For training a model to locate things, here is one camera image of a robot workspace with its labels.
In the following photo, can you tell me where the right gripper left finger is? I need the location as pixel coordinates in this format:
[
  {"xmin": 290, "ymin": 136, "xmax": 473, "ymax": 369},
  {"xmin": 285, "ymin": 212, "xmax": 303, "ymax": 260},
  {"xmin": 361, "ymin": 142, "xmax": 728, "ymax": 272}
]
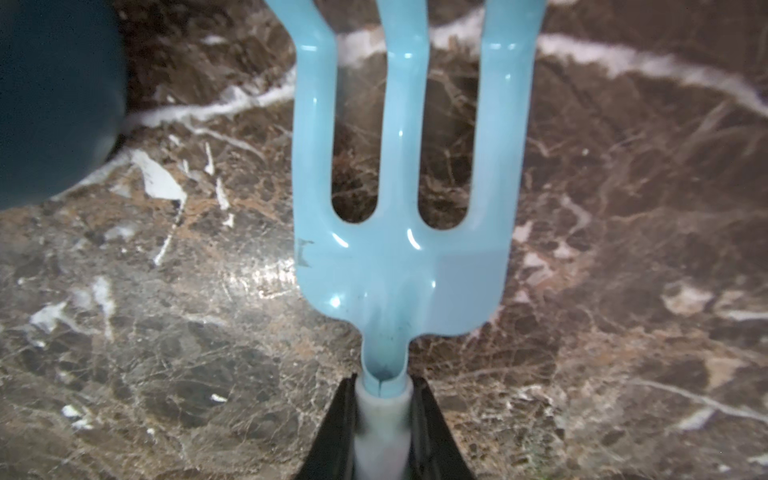
[{"xmin": 294, "ymin": 374, "xmax": 357, "ymax": 480}]

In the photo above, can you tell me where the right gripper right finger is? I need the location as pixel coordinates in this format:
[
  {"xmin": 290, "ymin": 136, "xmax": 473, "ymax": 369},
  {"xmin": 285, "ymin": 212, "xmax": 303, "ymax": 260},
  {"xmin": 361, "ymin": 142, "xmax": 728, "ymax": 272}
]
[{"xmin": 409, "ymin": 376, "xmax": 476, "ymax": 480}]

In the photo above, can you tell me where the pale teal rake white handle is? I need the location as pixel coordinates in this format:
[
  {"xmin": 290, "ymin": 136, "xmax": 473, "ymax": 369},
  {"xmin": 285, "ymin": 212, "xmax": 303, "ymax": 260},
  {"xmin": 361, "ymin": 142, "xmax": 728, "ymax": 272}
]
[{"xmin": 270, "ymin": 1, "xmax": 546, "ymax": 479}]

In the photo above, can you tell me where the dark teal storage box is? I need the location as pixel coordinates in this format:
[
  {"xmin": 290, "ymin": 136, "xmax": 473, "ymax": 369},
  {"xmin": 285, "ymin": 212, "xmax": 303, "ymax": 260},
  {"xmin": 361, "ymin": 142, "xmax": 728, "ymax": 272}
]
[{"xmin": 1, "ymin": 0, "xmax": 127, "ymax": 209}]

